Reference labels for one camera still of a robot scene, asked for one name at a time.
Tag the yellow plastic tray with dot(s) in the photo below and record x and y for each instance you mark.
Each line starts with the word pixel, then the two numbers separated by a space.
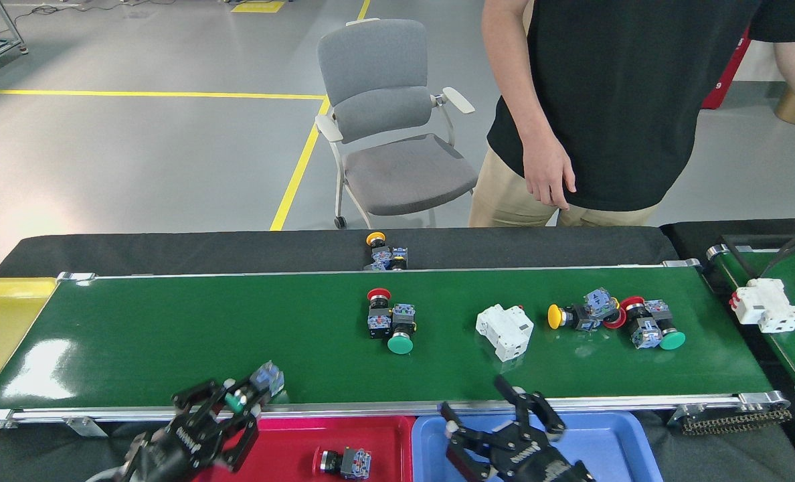
pixel 3 328

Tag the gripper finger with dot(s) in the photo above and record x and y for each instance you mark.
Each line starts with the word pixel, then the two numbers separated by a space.
pixel 474 455
pixel 207 396
pixel 535 415
pixel 243 435

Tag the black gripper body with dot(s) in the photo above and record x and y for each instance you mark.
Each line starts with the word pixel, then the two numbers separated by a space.
pixel 531 465
pixel 183 445

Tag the red fire extinguisher box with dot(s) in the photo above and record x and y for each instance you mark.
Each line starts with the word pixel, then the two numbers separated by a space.
pixel 722 80

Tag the person's right hand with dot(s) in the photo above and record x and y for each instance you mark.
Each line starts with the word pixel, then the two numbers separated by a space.
pixel 548 174

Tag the green conveyor belt silver frame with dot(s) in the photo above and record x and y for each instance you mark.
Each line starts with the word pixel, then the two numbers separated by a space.
pixel 237 335

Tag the grey office chair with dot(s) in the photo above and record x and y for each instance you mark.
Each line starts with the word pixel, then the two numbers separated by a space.
pixel 371 53

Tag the red plastic tray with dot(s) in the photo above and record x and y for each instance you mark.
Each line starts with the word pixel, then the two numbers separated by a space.
pixel 284 442

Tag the small yellow push button switch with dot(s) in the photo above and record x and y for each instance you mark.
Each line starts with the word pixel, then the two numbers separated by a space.
pixel 398 260

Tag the yellow cap push button switch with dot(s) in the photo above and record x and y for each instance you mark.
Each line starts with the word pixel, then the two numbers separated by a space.
pixel 375 238
pixel 554 316

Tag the white circuit breaker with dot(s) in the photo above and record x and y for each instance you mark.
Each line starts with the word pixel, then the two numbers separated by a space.
pixel 504 331
pixel 765 304

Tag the person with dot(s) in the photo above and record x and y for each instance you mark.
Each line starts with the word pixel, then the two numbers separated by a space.
pixel 625 100

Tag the blue plastic tray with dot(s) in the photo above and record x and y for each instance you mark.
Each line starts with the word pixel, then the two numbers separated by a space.
pixel 605 442

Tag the red cap push button switch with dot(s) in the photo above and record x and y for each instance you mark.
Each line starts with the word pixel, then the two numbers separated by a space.
pixel 356 463
pixel 599 302
pixel 633 302

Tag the person's right forearm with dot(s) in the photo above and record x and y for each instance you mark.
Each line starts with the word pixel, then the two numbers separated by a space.
pixel 524 107

